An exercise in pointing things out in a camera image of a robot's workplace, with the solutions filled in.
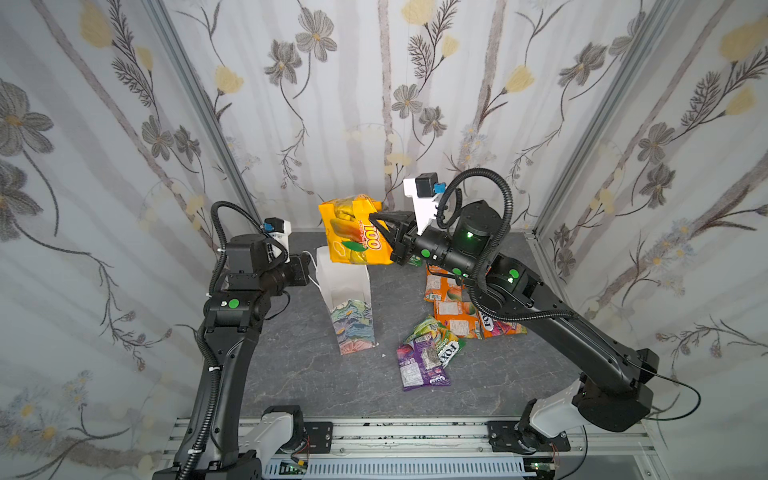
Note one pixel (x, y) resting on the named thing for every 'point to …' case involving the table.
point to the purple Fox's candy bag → (420, 364)
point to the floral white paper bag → (347, 291)
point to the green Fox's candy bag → (448, 343)
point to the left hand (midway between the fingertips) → (306, 248)
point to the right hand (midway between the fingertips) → (376, 207)
